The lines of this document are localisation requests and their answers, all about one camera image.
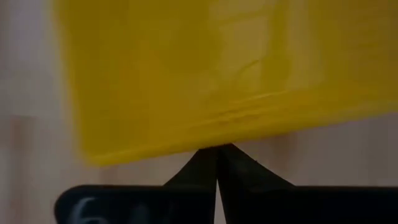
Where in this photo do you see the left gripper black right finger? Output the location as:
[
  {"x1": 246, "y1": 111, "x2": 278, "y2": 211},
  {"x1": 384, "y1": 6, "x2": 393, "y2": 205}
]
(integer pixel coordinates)
[{"x1": 217, "y1": 142, "x2": 398, "y2": 224}]

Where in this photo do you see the yellow plastic basket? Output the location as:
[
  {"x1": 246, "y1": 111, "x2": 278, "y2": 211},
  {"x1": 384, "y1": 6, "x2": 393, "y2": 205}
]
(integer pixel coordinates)
[{"x1": 52, "y1": 0, "x2": 398, "y2": 167}]

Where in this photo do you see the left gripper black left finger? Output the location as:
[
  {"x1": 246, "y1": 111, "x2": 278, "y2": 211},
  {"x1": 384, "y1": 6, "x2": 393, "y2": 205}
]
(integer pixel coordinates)
[{"x1": 53, "y1": 147, "x2": 219, "y2": 224}]

